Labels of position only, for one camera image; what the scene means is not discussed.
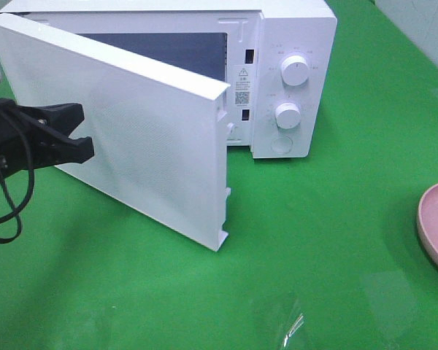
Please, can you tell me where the white microwave door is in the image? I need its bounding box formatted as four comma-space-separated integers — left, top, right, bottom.
0, 14, 231, 250

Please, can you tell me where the white microwave oven body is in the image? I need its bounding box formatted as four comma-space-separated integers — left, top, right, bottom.
0, 1, 337, 158

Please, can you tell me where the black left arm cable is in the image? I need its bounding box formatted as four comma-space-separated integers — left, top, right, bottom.
0, 100, 36, 244

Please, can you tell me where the lower white microwave knob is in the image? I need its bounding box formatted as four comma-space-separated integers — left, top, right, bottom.
274, 102, 301, 130

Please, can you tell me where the round white door button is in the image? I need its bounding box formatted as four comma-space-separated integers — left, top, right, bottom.
271, 136, 293, 154

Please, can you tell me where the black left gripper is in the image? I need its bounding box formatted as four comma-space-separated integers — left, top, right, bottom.
0, 98, 94, 178

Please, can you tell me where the upper white microwave knob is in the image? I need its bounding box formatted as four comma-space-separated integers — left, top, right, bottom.
280, 55, 310, 86

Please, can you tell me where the white microwave knob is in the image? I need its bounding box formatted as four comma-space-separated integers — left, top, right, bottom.
280, 55, 310, 86
274, 102, 301, 130

